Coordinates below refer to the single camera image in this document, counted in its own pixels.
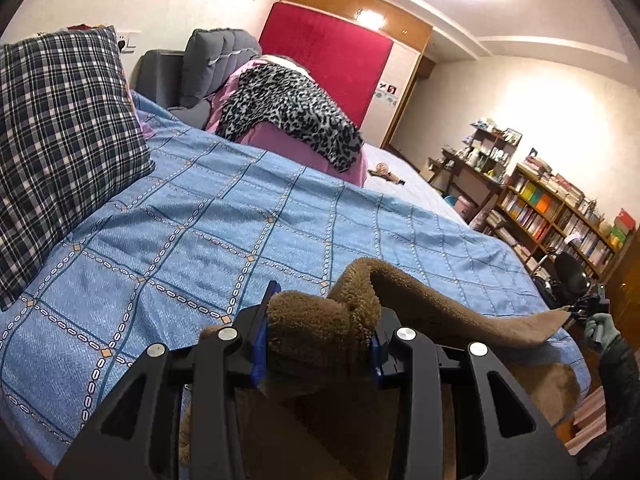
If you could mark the right hand green glove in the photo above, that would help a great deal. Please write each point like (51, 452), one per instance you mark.
(601, 332)

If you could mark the leopard print blanket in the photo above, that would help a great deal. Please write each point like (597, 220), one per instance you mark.
(295, 104)

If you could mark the pink plastic bin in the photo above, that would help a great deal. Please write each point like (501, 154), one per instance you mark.
(460, 204)

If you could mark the white bed sheet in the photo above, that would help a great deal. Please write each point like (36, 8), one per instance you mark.
(414, 189)

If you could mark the dark plaid pillow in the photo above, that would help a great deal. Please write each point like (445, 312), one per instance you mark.
(70, 141)

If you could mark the wooden wardrobe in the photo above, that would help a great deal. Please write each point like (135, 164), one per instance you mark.
(406, 64)

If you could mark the brown fleece pants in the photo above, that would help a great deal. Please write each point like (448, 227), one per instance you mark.
(384, 378)

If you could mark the wooden desk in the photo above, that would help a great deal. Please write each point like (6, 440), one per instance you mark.
(452, 175)

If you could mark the grey tufted headboard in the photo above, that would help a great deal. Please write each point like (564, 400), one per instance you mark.
(182, 81)

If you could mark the small wooden desk shelf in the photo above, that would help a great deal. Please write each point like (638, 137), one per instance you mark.
(489, 149)

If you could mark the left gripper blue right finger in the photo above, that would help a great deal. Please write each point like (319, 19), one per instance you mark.
(377, 347)

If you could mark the white wall socket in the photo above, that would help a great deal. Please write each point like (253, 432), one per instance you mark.
(127, 42)

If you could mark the wooden bookshelf with books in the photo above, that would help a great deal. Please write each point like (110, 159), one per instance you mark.
(539, 214)

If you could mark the black office chair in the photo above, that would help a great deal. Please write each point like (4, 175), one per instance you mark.
(567, 284)

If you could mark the pink folded quilt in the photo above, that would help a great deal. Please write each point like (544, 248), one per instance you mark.
(268, 137)

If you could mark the hair dryer on bed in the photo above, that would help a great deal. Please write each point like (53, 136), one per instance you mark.
(382, 171)

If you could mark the right forearm dark sleeve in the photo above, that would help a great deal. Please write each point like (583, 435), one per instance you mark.
(615, 454)

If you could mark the blue checked bedspread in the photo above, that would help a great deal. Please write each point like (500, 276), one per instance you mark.
(197, 240)

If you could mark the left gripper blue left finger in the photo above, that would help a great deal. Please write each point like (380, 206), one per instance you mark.
(258, 336)

